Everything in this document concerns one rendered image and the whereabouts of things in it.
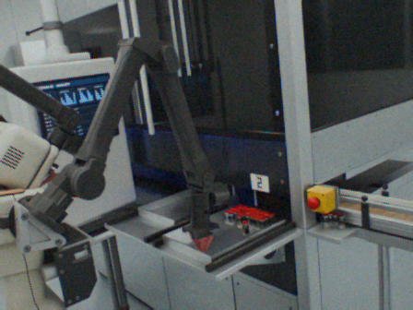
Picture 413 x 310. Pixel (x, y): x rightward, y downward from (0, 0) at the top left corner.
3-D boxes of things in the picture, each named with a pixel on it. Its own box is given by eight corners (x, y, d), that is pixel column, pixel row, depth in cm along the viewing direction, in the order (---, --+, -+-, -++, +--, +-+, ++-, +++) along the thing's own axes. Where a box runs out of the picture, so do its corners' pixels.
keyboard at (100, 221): (135, 207, 214) (134, 202, 213) (152, 210, 204) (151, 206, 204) (64, 236, 186) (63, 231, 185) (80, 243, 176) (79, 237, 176)
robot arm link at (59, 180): (45, 187, 101) (53, 192, 97) (73, 154, 104) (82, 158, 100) (72, 208, 106) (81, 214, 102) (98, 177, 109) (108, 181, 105)
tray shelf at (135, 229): (194, 194, 204) (194, 190, 203) (315, 226, 151) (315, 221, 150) (104, 227, 175) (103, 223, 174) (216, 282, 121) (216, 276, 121)
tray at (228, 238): (234, 213, 167) (233, 205, 166) (286, 229, 147) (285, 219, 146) (163, 244, 147) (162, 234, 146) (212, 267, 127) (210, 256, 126)
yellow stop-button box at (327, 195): (320, 203, 145) (319, 183, 143) (338, 207, 139) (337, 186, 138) (307, 210, 140) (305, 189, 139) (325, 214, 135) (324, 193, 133)
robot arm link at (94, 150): (119, 25, 109) (139, 20, 102) (159, 51, 118) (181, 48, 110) (53, 187, 104) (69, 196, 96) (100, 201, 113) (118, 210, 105)
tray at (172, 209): (200, 192, 200) (199, 184, 199) (239, 201, 180) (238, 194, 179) (138, 215, 179) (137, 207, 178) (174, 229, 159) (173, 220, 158)
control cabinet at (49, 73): (117, 196, 236) (92, 53, 218) (139, 201, 223) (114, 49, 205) (31, 229, 200) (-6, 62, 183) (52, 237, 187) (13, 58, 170)
